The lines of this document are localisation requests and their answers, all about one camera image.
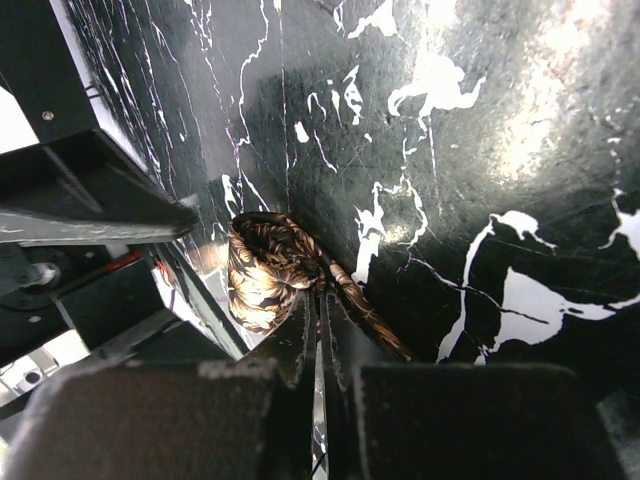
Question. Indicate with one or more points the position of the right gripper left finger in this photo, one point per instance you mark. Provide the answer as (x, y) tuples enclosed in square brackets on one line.
[(210, 419)]

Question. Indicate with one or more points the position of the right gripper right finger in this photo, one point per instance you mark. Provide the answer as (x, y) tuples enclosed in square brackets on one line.
[(387, 419)]

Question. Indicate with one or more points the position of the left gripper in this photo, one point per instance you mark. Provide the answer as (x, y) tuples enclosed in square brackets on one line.
[(85, 190)]

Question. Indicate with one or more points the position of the brown floral patterned tie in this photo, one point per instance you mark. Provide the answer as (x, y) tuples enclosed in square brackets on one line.
[(271, 259)]

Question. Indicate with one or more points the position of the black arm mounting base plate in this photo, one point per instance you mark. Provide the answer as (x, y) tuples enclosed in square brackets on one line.
[(38, 69)]

